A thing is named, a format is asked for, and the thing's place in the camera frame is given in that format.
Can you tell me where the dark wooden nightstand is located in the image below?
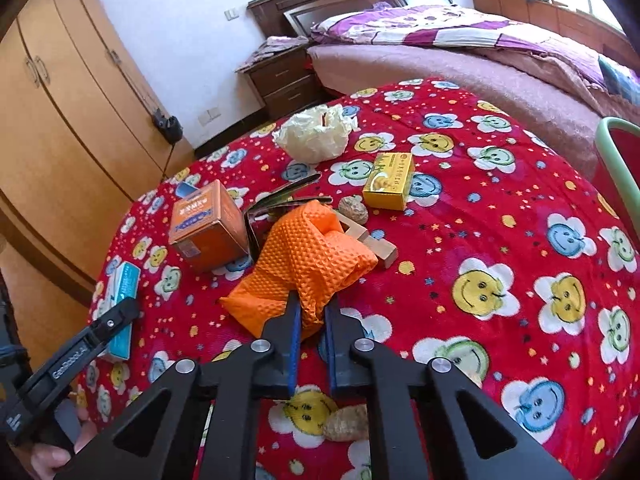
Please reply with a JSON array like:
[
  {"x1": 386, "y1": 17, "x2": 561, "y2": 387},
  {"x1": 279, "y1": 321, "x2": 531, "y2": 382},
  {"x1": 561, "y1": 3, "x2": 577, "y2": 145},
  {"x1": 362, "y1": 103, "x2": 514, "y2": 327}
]
[{"x1": 237, "y1": 45, "x2": 327, "y2": 122}]

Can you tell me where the person's left hand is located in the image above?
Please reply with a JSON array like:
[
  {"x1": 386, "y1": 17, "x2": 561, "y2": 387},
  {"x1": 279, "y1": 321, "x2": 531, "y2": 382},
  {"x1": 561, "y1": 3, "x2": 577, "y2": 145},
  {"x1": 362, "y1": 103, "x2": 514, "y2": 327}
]
[{"x1": 29, "y1": 406, "x2": 99, "y2": 480}]

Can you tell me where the black hanging bag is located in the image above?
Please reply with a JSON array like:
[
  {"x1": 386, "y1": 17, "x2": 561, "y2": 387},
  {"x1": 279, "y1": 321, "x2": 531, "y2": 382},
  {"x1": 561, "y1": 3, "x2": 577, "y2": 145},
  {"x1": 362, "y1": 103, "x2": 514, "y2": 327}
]
[{"x1": 151, "y1": 107, "x2": 182, "y2": 142}]

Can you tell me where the white crumpled plastic bag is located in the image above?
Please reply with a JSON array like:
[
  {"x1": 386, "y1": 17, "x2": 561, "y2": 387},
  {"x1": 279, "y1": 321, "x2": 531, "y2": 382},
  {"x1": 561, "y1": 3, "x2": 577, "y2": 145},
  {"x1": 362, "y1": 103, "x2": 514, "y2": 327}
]
[{"x1": 272, "y1": 103, "x2": 359, "y2": 165}]

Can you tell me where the blue plaid cloth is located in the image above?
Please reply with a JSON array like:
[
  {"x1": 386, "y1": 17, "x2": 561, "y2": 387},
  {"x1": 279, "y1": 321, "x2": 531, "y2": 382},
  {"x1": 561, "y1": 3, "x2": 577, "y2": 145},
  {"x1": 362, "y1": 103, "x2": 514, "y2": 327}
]
[{"x1": 597, "y1": 55, "x2": 640, "y2": 107}]

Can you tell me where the yellow cardboard box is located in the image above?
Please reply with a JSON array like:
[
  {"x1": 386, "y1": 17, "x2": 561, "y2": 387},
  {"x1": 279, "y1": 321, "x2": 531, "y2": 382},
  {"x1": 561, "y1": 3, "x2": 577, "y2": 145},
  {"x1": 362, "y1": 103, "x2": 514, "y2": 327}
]
[{"x1": 362, "y1": 151, "x2": 416, "y2": 211}]

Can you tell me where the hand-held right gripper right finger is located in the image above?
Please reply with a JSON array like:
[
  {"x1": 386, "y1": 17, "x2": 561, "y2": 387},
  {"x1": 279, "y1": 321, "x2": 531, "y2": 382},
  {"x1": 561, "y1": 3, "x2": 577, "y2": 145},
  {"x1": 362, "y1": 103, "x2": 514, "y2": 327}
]
[{"x1": 325, "y1": 294, "x2": 576, "y2": 480}]

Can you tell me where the beige stone near cloth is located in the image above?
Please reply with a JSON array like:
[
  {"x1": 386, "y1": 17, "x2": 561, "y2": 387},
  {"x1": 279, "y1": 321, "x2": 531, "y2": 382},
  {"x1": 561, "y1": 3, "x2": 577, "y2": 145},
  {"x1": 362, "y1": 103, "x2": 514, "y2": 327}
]
[{"x1": 322, "y1": 406, "x2": 371, "y2": 444}]

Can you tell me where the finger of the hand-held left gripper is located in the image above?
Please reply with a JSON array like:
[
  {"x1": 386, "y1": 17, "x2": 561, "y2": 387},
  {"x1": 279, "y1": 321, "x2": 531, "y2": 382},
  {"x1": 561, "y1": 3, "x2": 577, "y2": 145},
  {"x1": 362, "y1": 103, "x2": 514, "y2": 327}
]
[{"x1": 91, "y1": 297, "x2": 142, "y2": 345}]

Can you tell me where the purple pillow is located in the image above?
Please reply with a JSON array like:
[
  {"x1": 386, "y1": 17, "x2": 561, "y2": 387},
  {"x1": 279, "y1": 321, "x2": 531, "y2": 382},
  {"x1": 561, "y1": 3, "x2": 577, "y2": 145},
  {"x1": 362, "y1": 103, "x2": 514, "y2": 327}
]
[{"x1": 310, "y1": 10, "x2": 362, "y2": 44}]

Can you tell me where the wooden block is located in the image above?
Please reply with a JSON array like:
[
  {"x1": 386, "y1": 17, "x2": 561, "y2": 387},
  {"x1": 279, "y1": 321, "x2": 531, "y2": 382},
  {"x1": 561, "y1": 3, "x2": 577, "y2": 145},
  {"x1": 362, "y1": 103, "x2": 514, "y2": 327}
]
[{"x1": 334, "y1": 210, "x2": 400, "y2": 270}]

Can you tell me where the purple patterned quilt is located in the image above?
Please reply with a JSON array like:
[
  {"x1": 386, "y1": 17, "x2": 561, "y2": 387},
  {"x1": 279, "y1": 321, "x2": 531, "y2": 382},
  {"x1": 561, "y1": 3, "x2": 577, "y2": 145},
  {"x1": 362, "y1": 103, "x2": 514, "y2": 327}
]
[{"x1": 310, "y1": 4, "x2": 640, "y2": 97}]

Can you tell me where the red bin with green rim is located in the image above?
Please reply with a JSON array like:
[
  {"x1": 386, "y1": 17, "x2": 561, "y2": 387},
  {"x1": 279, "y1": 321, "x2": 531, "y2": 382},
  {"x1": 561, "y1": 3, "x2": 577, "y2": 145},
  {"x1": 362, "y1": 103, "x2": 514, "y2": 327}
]
[{"x1": 592, "y1": 116, "x2": 640, "y2": 257}]

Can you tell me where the wooden wardrobe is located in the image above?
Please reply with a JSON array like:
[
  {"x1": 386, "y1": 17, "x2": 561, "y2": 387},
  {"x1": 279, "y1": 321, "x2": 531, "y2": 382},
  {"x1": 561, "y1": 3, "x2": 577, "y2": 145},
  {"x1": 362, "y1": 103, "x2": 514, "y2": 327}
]
[{"x1": 0, "y1": 0, "x2": 197, "y2": 378}]

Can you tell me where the walnut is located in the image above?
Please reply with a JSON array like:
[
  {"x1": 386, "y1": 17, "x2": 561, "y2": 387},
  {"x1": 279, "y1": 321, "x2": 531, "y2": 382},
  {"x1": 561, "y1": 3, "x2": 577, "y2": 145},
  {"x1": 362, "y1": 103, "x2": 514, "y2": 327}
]
[{"x1": 339, "y1": 196, "x2": 370, "y2": 226}]

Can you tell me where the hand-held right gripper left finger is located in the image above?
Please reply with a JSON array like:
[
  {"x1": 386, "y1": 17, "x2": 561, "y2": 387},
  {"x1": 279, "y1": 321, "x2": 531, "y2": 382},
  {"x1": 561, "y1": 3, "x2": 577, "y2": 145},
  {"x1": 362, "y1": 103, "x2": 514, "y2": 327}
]
[{"x1": 52, "y1": 290, "x2": 303, "y2": 480}]

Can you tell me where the orange cardboard box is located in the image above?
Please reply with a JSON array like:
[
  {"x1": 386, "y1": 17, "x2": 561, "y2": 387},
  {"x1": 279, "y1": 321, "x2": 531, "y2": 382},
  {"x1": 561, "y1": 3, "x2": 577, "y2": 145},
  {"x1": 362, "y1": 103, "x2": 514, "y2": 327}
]
[{"x1": 168, "y1": 180, "x2": 251, "y2": 274}]

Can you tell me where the wooden cabinet row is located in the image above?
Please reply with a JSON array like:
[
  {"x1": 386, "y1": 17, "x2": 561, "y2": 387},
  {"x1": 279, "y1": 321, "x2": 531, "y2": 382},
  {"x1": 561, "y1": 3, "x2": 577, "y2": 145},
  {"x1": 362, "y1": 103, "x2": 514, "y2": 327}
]
[{"x1": 470, "y1": 0, "x2": 637, "y2": 57}]

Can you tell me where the pink clothes pile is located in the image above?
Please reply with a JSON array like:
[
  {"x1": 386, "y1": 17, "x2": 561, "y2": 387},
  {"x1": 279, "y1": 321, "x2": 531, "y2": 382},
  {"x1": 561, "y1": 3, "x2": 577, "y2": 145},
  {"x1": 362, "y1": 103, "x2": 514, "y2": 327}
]
[{"x1": 235, "y1": 35, "x2": 312, "y2": 74}]

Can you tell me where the white teal cardboard box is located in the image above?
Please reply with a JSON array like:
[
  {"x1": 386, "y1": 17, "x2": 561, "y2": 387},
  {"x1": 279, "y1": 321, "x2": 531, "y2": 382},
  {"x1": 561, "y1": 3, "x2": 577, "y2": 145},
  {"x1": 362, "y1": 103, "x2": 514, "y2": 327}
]
[{"x1": 97, "y1": 261, "x2": 142, "y2": 362}]

